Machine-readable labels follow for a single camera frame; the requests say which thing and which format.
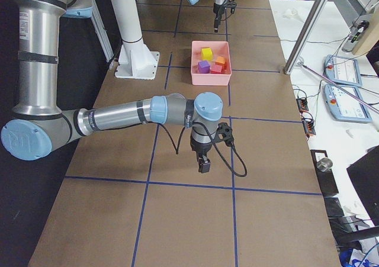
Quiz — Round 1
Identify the black power strip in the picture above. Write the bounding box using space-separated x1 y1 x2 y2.
296 97 316 139

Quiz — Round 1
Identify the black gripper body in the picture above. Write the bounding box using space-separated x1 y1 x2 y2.
213 0 236 20
190 121 234 162

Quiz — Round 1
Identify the aluminium frame post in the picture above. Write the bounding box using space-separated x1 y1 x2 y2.
284 0 328 75

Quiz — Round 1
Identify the pink plastic bin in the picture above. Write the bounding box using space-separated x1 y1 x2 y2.
191 41 232 86

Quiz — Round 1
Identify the upper teach pendant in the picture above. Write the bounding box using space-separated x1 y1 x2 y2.
325 54 362 87

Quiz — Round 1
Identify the red foam block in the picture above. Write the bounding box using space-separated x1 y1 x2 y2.
210 64 223 74

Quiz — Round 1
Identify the silver metal cylinder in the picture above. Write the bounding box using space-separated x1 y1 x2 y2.
316 157 333 172

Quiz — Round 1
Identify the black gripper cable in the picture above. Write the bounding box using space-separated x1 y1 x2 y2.
156 121 248 178

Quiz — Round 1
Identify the purple foam block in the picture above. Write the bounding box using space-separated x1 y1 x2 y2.
197 60 210 73

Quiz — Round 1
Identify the brown paper table cover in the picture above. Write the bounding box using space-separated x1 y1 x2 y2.
29 0 339 266

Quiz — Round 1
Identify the orange foam block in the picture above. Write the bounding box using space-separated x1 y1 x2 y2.
214 56 227 67

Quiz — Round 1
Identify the teach pendant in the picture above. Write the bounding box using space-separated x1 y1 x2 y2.
323 84 372 124
325 54 362 87

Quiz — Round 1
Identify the yellow foam block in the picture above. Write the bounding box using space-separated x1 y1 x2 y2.
201 47 213 61

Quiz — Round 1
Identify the lower teach pendant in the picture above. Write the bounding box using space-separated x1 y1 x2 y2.
323 84 372 124

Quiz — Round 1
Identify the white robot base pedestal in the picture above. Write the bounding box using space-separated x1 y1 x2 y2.
111 0 160 80

